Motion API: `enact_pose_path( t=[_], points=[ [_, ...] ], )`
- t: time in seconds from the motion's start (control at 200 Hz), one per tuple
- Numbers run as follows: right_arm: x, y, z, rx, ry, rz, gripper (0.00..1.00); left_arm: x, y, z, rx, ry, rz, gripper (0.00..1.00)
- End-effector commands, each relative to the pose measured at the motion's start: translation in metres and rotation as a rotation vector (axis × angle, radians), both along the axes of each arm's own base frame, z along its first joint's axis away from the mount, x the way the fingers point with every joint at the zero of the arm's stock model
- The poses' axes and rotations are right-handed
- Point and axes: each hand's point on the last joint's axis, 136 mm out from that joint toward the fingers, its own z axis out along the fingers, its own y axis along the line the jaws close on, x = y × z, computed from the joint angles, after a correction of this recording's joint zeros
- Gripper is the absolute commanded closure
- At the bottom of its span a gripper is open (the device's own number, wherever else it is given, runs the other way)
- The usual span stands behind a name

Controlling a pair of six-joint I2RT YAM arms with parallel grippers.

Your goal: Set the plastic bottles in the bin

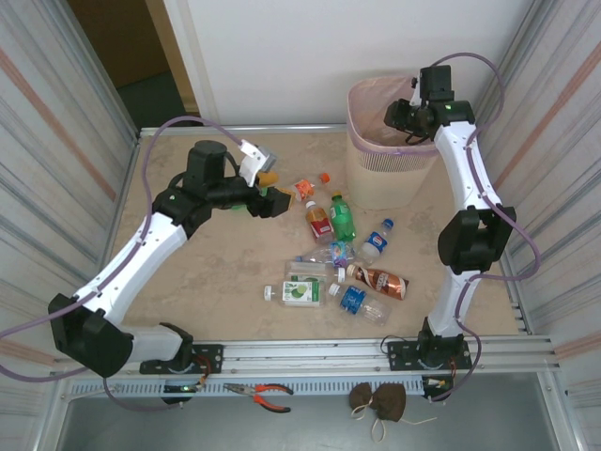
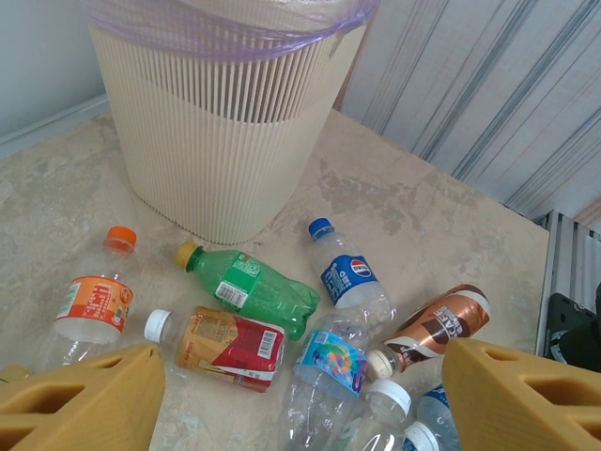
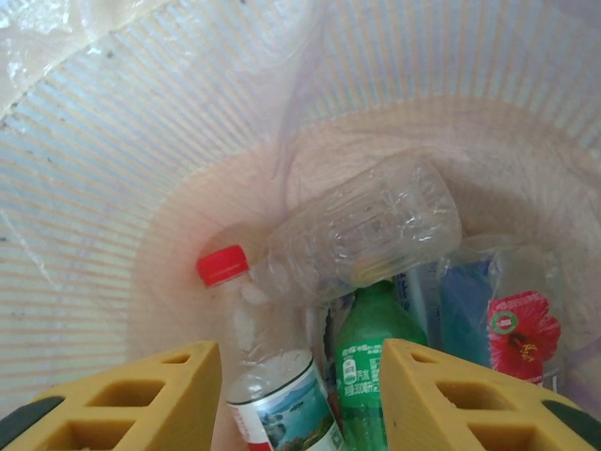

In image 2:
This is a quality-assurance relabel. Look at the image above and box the green label clear bottle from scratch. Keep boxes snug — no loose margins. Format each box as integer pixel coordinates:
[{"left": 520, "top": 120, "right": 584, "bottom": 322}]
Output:
[{"left": 328, "top": 378, "right": 413, "bottom": 451}]

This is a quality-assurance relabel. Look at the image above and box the purple plastic bin liner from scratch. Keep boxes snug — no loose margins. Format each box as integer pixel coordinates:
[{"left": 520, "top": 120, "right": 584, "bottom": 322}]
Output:
[{"left": 79, "top": 0, "right": 381, "bottom": 60}]

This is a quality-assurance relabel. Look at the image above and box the beige ribbed waste bin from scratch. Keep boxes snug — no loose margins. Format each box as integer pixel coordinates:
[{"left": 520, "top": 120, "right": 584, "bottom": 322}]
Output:
[{"left": 82, "top": 0, "right": 370, "bottom": 246}]

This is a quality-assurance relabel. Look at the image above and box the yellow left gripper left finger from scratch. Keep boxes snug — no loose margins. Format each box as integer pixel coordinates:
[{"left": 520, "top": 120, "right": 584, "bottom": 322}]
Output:
[{"left": 0, "top": 342, "right": 166, "bottom": 451}]

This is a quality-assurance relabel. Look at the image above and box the red gold label tea bottle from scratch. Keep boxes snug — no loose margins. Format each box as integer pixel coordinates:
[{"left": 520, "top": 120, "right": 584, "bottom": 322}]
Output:
[{"left": 143, "top": 305, "right": 287, "bottom": 395}]

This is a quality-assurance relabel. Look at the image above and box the colourful label clear bottle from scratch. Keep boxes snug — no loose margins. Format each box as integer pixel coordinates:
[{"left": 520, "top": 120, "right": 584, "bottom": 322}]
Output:
[{"left": 276, "top": 312, "right": 377, "bottom": 451}]

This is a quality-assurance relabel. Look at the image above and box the orange label orange cap bottle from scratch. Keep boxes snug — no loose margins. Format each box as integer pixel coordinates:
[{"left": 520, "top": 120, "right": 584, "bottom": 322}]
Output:
[{"left": 35, "top": 225, "right": 139, "bottom": 372}]

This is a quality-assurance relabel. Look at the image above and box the blue label white cap bottle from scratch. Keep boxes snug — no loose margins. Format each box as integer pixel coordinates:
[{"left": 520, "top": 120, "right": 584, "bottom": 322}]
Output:
[{"left": 401, "top": 382, "right": 464, "bottom": 451}]

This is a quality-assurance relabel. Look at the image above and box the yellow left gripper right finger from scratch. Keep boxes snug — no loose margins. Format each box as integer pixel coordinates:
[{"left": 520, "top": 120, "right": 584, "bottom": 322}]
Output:
[{"left": 441, "top": 337, "right": 601, "bottom": 451}]

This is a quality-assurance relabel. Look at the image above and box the brown coffee drink bottle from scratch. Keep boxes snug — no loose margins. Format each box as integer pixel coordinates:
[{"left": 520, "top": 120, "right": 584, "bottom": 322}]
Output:
[{"left": 367, "top": 283, "right": 492, "bottom": 381}]

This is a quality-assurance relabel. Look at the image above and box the blue cap cola logo bottle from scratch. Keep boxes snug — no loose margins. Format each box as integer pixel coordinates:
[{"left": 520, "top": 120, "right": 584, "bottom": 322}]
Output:
[{"left": 307, "top": 217, "right": 398, "bottom": 330}]

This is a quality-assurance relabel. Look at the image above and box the green soda bottle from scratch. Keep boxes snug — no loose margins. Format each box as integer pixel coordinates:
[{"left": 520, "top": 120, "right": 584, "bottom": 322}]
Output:
[{"left": 176, "top": 241, "right": 322, "bottom": 342}]

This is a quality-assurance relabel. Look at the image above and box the aluminium table edge rail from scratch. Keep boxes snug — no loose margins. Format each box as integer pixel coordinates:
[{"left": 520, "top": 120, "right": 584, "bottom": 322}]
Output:
[{"left": 0, "top": 92, "right": 110, "bottom": 161}]

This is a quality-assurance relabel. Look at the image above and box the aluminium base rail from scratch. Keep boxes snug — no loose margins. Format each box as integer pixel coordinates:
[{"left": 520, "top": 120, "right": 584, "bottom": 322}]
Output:
[{"left": 534, "top": 209, "right": 601, "bottom": 358}]

